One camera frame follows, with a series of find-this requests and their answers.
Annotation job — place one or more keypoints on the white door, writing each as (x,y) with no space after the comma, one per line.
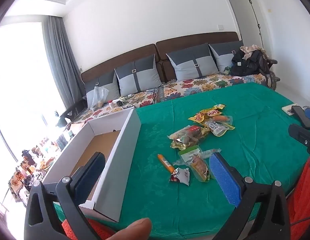
(254,17)

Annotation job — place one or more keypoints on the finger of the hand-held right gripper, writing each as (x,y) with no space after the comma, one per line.
(299,133)

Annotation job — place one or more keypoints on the clear sausage packet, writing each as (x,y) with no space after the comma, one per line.
(219,118)

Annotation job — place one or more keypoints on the green-topped clear meat packet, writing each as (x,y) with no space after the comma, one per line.
(197,166)

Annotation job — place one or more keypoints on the blue object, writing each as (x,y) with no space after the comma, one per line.
(308,110)

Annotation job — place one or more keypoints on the small clear packet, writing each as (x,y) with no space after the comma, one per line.
(210,152)

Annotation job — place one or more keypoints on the clear plastic bag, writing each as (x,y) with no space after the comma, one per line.
(97,98)

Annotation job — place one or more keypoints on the grey curtain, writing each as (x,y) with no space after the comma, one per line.
(61,60)

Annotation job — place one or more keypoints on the orange sausage stick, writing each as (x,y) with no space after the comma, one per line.
(165,163)

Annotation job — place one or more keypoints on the pile of floral cloth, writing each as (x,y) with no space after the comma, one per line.
(32,165)

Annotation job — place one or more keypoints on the beige garment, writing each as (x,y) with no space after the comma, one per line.
(251,50)

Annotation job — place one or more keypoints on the yellow packet red print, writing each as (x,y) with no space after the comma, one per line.
(201,115)

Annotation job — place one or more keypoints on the dark rattan chair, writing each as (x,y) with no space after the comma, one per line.
(272,80)

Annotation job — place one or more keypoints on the person's left hand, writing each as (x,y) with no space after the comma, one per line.
(135,230)

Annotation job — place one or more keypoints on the gold bag of brown snacks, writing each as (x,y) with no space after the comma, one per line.
(187,136)

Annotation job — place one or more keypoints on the white wall switch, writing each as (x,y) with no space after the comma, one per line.
(220,26)

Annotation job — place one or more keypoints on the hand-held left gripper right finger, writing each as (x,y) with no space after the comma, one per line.
(222,180)

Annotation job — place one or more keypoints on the black chair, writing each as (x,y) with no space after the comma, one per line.
(68,113)

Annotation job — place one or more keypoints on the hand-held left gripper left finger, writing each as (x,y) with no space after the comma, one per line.
(92,173)

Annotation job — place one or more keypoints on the green cloth item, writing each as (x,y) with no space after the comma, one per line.
(227,69)

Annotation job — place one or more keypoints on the long black device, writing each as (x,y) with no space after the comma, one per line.
(302,117)

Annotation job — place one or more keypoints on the grey two-tone pillow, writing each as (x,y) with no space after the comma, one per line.
(223,55)
(192,62)
(140,75)
(105,83)

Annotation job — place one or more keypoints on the brown headboard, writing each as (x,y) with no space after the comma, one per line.
(170,45)

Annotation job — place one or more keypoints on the pile of black clothes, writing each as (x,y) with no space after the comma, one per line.
(247,63)

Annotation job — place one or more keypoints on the green blanket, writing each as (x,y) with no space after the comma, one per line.
(244,120)

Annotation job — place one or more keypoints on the small red white packet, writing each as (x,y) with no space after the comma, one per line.
(180,176)

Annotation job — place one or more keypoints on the yellow-edged packet black white print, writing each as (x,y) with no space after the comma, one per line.
(216,128)

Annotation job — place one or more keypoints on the small white bottle red cap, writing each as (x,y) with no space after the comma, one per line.
(111,104)

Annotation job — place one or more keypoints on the white power strip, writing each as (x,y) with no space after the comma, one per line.
(120,101)

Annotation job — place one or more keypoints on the thin long yellow packet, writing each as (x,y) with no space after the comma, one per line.
(218,106)

